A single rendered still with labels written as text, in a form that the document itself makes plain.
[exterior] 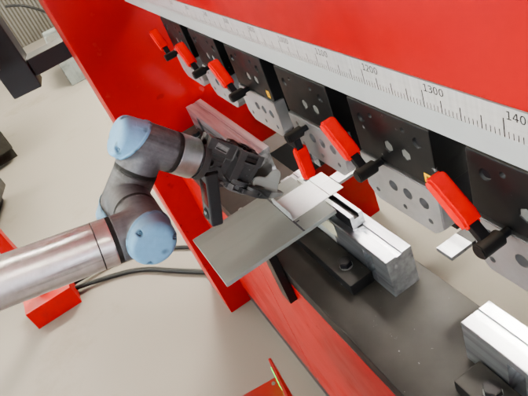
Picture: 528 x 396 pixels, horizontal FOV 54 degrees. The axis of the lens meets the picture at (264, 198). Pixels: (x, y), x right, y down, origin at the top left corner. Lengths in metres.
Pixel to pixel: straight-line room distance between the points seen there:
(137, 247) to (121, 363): 1.75
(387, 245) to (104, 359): 1.82
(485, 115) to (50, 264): 0.58
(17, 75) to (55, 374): 1.34
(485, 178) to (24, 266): 0.59
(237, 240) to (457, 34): 0.71
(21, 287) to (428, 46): 0.60
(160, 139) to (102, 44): 0.89
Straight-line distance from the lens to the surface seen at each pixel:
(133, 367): 2.45
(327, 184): 1.12
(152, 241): 0.78
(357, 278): 1.04
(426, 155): 0.61
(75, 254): 0.79
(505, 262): 0.62
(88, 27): 1.73
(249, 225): 1.10
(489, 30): 0.46
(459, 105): 0.53
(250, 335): 2.25
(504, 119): 0.49
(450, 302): 1.01
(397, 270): 0.99
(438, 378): 0.92
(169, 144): 0.89
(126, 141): 0.86
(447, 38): 0.50
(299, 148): 0.85
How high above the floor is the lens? 1.66
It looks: 35 degrees down
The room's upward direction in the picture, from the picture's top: 24 degrees counter-clockwise
